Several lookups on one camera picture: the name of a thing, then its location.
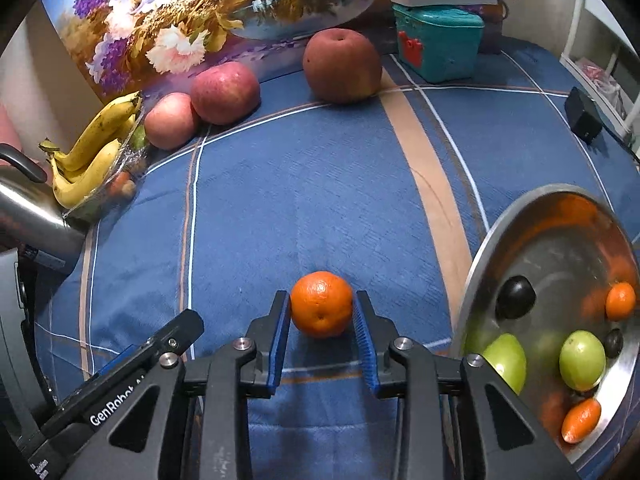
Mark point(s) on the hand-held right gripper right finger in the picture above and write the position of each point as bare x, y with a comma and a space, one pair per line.
365, 355

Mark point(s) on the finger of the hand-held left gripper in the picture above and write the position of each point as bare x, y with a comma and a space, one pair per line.
177, 330

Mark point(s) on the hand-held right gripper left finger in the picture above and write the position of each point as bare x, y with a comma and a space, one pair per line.
281, 350

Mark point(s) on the medium orange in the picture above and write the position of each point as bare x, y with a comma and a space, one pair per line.
321, 304

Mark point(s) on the green jujube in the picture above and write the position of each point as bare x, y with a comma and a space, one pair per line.
507, 360
581, 360

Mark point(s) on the dark plum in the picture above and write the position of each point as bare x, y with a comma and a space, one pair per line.
612, 342
515, 297

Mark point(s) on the stainless steel bowl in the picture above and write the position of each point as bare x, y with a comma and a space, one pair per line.
550, 260

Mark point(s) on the large orange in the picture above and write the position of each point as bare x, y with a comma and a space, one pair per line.
581, 420

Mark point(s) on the small orange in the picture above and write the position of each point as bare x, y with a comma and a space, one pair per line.
620, 301
119, 183

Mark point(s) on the blue plaid tablecloth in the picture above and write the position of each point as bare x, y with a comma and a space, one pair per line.
300, 185

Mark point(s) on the clear plastic container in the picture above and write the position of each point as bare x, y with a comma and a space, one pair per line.
135, 160

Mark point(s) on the yellow banana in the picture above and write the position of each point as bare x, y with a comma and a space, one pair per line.
85, 175
102, 130

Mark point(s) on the stainless steel kettle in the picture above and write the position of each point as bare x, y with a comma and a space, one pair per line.
30, 220

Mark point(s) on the pale pink apple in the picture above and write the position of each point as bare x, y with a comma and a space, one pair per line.
170, 121

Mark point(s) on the dark red apple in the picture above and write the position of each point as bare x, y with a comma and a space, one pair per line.
342, 65

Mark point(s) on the floral painting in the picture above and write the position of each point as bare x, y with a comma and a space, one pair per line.
175, 10

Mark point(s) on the teal plastic box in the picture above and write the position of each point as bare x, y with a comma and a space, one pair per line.
440, 42

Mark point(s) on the black power adapter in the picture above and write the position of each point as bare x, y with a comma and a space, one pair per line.
582, 115

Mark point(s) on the white metal rack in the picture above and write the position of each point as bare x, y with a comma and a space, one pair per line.
575, 20

